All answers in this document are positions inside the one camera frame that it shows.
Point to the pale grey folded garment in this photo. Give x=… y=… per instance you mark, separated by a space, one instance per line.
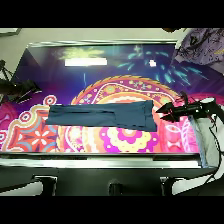
x=215 y=143

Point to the purple patterned garment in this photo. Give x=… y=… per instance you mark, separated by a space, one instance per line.
x=203 y=46

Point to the blue trousers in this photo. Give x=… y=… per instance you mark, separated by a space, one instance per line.
x=100 y=115

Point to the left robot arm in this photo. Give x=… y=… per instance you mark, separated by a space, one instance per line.
x=20 y=88

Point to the light blue garment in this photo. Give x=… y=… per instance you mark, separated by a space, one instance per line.
x=202 y=146

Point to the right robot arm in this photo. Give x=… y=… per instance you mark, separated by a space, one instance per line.
x=201 y=108

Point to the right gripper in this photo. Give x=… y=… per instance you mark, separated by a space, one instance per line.
x=182 y=110

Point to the silver frame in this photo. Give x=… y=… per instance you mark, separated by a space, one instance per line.
x=106 y=163

